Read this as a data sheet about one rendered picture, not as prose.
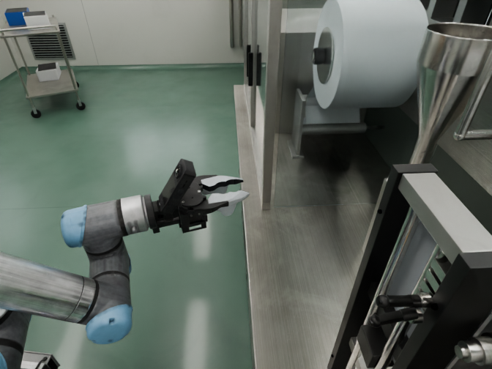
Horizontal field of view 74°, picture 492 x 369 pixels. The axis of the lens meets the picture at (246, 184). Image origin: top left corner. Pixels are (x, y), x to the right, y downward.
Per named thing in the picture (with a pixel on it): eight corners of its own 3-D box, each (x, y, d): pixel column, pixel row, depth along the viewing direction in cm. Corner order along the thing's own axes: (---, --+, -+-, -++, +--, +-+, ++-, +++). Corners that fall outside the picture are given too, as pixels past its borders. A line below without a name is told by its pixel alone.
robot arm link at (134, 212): (119, 190, 65) (122, 221, 60) (143, 186, 67) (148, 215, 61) (127, 214, 71) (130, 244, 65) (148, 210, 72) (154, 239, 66)
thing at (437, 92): (351, 243, 102) (404, 54, 68) (394, 241, 103) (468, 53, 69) (367, 280, 91) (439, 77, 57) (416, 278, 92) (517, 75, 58)
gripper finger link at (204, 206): (226, 195, 70) (185, 200, 68) (226, 189, 69) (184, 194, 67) (229, 212, 67) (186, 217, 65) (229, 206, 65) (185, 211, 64)
